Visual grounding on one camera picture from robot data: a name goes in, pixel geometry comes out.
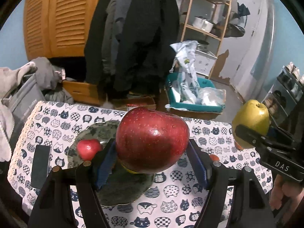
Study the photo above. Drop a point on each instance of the green patterned plate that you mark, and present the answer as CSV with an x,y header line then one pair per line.
x,y
123,187

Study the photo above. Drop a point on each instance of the orange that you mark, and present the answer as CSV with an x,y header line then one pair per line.
x,y
215,158
238,146

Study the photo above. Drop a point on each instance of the metal pot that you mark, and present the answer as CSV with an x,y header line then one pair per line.
x,y
201,23

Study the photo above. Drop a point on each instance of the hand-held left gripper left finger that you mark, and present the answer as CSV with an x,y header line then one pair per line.
x,y
105,168

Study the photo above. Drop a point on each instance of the clear plastic bag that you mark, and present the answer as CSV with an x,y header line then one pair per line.
x,y
211,96

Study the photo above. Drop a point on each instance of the bright red apple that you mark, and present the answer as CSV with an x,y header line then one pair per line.
x,y
87,148

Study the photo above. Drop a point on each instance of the person's right hand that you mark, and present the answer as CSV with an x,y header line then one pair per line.
x,y
285,194

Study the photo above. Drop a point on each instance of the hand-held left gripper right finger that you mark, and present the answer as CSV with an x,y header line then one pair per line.
x,y
199,168

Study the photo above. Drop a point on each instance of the grey hanging bag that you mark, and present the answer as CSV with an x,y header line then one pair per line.
x,y
236,29

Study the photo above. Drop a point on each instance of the yellow fruit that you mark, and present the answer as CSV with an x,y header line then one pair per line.
x,y
129,170

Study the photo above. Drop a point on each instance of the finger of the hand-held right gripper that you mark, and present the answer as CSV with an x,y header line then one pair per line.
x,y
249,136
274,133

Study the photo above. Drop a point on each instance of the printed white plastic bag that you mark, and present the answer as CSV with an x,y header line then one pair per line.
x,y
187,71

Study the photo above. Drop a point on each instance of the grey hanging jacket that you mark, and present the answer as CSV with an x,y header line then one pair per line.
x,y
111,28

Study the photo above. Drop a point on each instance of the cat print tablecloth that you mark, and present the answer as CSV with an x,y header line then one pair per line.
x,y
166,192

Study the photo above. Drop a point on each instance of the dark blue hanging cloth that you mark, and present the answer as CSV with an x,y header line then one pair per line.
x,y
243,11

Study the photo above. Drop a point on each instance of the white cat print box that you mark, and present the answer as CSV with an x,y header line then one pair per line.
x,y
204,63

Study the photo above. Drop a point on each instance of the yellow green apple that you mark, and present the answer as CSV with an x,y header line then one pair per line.
x,y
251,116

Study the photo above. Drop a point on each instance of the black rectangular pad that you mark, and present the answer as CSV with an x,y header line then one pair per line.
x,y
40,166

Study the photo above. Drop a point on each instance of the wooden louvered cabinet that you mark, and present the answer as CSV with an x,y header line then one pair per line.
x,y
59,16

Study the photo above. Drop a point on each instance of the silver plastic bag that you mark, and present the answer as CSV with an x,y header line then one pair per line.
x,y
177,93

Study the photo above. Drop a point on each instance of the dark red speckled apple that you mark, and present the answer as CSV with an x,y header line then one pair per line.
x,y
152,140

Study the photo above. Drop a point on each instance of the black hanging jacket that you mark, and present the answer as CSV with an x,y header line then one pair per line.
x,y
147,40

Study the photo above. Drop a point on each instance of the shoe rack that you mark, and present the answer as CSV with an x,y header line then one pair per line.
x,y
282,87

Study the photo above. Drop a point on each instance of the grey door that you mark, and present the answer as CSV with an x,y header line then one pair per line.
x,y
261,40

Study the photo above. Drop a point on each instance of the grey storage bin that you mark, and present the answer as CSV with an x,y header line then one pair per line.
x,y
26,99

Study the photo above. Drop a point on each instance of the teal cardboard box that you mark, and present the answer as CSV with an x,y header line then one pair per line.
x,y
206,82

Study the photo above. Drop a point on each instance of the wooden drawer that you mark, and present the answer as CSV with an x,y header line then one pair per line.
x,y
80,90

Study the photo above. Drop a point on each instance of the wooden shelf rack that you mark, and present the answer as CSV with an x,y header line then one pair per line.
x,y
189,4

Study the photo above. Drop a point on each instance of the grey garment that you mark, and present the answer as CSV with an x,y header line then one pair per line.
x,y
47,73

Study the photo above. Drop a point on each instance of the steel bowl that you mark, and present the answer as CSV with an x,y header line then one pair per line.
x,y
203,46

